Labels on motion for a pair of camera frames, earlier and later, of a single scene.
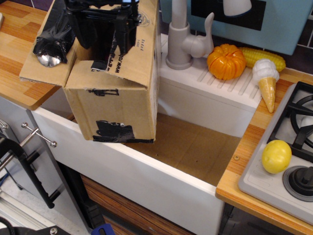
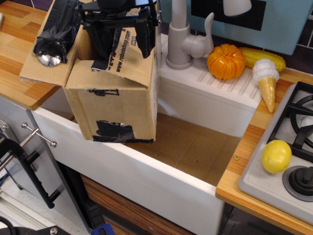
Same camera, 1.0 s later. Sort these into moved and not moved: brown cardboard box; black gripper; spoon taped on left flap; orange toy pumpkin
Moved: black gripper
Not moved: spoon taped on left flap; orange toy pumpkin; brown cardboard box
